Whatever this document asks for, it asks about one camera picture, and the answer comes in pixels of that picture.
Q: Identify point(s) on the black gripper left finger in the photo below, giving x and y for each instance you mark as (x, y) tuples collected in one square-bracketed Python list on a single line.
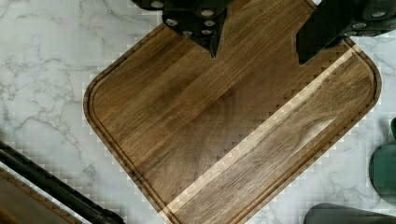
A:
[(200, 20)]

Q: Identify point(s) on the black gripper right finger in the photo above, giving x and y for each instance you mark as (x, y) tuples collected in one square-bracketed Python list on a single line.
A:
[(334, 20)]

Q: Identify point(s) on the wooden drawer cabinet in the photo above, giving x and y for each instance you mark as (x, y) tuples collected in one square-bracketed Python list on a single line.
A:
[(20, 204)]

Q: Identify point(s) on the dark wooden cutting board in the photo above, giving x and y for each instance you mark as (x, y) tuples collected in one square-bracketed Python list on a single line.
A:
[(211, 140)]

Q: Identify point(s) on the dark green canister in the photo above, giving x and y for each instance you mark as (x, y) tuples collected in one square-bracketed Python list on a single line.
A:
[(382, 171)]

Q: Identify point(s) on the black utensil holder pot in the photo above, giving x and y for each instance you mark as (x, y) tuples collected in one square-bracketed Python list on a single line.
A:
[(328, 213)]

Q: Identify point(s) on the black bar handle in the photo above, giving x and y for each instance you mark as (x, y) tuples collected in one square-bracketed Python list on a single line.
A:
[(57, 188)]

